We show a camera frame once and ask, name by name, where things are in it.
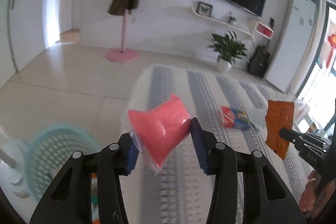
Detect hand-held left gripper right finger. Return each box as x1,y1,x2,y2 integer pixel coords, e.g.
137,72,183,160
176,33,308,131
190,117,307,224

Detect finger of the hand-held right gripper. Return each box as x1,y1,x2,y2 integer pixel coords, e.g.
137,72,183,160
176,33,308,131
279,127,332,170

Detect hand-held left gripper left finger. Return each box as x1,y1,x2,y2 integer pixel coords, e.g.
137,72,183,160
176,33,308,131
29,132,139,224

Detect pink packet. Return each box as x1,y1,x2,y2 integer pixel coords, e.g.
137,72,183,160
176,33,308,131
122,93,192,177

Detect orange packet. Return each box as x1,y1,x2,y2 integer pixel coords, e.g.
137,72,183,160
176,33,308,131
265,100,295,161

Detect teal plastic basket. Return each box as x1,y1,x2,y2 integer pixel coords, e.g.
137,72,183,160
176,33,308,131
26,123,101,202

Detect person's right hand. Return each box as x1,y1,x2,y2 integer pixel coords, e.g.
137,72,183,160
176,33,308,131
299,170,321,213

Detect red blue snack packet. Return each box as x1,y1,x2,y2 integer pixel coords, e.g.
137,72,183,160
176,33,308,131
220,106,251,130

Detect grey striped rug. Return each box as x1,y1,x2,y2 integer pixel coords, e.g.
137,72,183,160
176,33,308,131
115,64,315,224

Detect black guitar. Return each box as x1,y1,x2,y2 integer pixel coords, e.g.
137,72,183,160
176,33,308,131
247,18,271,77

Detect green potted plant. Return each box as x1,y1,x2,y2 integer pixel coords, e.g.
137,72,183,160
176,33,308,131
206,31,248,73

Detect white tall cabinet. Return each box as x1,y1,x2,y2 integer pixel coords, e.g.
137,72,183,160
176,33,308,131
265,0,317,93

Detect red hanging ornament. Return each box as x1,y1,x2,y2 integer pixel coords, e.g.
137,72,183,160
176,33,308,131
327,32,336,75

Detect white floor stand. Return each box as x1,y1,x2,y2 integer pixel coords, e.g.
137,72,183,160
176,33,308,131
0,143,30,198

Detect red white rounded box shelf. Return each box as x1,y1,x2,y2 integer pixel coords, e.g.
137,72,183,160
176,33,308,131
254,22,275,39

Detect pink coat rack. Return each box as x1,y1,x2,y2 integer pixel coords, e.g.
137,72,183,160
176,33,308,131
106,0,150,63

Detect white curved lower shelf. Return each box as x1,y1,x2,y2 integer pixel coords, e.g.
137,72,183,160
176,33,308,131
191,1,255,42

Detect framed butterfly picture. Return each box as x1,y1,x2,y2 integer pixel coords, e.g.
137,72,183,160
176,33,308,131
197,1,213,16

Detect brown bag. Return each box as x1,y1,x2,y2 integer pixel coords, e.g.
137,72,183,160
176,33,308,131
108,0,126,16

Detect white door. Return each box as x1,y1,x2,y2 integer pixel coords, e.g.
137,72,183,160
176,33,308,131
5,0,57,73

